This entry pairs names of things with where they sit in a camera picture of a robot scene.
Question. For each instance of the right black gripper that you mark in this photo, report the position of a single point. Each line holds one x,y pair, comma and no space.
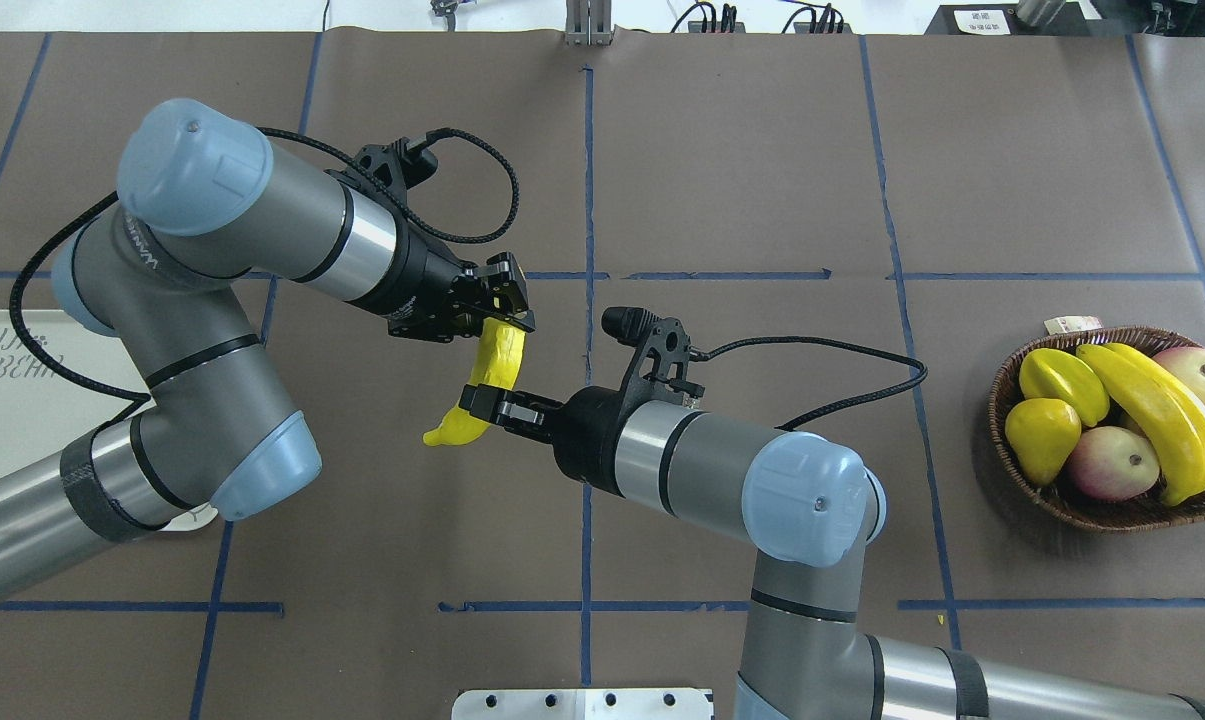
586,428

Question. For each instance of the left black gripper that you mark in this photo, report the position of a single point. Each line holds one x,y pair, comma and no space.
420,283

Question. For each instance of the yellow banana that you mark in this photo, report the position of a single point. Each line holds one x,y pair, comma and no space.
1172,419
500,353

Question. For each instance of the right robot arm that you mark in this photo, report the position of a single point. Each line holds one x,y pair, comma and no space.
810,508

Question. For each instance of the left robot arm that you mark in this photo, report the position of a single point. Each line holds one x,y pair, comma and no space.
202,200

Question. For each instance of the cream bear plate tray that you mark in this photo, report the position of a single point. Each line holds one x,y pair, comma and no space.
41,412

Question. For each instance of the woven brown basket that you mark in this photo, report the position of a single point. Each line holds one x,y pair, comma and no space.
1001,480

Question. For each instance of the pink white apple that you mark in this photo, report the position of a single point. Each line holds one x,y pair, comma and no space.
1112,464

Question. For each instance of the pale peach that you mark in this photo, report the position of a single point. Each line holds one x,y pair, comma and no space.
1187,364

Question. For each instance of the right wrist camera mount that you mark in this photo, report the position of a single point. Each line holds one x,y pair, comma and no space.
662,354

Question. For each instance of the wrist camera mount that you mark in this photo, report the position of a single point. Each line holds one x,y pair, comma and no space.
662,354
384,171

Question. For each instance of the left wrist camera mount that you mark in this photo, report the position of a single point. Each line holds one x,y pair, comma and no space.
384,171

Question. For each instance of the aluminium frame post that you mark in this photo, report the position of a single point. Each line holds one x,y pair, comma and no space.
589,22

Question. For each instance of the white camera pole base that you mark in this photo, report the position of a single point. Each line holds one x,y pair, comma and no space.
586,703

